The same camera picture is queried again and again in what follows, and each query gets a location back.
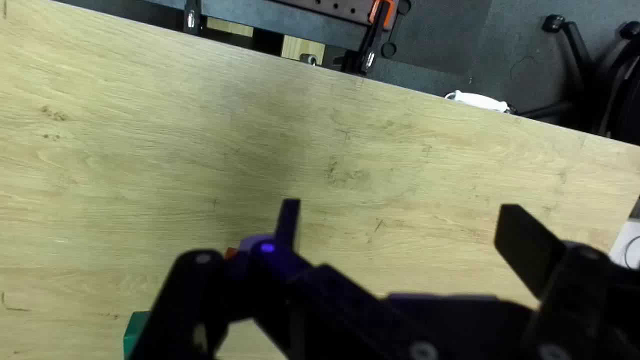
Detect black metal clamp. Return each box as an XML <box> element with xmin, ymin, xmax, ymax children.
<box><xmin>181</xmin><ymin>0</ymin><xmax>209</xmax><ymax>37</ymax></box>

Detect green block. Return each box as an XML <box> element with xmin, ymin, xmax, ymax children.
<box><xmin>123</xmin><ymin>310</ymin><xmax>155</xmax><ymax>360</ymax></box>

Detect orange black bar clamp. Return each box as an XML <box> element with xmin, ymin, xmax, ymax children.
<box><xmin>341</xmin><ymin>0</ymin><xmax>410</xmax><ymax>75</ymax></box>

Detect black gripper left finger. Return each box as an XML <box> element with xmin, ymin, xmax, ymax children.
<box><xmin>128</xmin><ymin>198</ymin><xmax>316</xmax><ymax>360</ymax></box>

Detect white crumpled cloth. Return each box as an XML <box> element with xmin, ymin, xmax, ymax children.
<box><xmin>442</xmin><ymin>89</ymin><xmax>515</xmax><ymax>116</ymax></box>

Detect black office chair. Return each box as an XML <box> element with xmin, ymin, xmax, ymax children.
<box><xmin>518</xmin><ymin>13</ymin><xmax>640</xmax><ymax>147</ymax></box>

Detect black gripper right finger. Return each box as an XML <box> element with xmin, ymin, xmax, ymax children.
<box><xmin>494</xmin><ymin>202</ymin><xmax>640</xmax><ymax>360</ymax></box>

